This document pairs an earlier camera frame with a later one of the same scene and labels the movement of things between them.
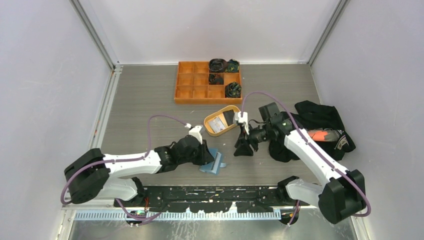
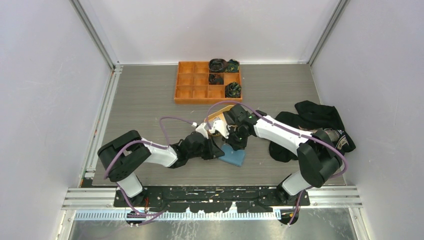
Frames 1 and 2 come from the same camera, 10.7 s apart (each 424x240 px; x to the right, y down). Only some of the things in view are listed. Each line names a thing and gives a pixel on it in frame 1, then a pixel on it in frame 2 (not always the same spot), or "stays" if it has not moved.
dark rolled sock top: [217, 65] stays
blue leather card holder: [214, 166] -> [234, 157]
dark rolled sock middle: [217, 79] stays
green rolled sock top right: [233, 66] stays
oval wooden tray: [221, 121] stays
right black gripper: [243, 148] -> [236, 146]
